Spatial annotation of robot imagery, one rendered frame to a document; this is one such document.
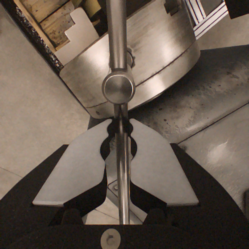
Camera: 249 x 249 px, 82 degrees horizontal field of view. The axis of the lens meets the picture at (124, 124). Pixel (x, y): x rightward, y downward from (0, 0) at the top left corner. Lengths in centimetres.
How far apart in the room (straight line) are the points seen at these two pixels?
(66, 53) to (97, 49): 14
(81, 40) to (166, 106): 24
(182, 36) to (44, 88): 143
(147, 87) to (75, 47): 20
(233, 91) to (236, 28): 169
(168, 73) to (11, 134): 178
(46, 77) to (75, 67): 130
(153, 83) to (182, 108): 8
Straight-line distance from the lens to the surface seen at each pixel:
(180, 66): 28
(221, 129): 34
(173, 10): 31
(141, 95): 26
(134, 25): 25
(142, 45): 25
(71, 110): 158
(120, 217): 18
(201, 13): 152
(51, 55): 95
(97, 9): 38
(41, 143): 184
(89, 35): 38
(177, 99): 30
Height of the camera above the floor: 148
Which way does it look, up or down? 65 degrees down
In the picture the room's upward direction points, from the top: 160 degrees clockwise
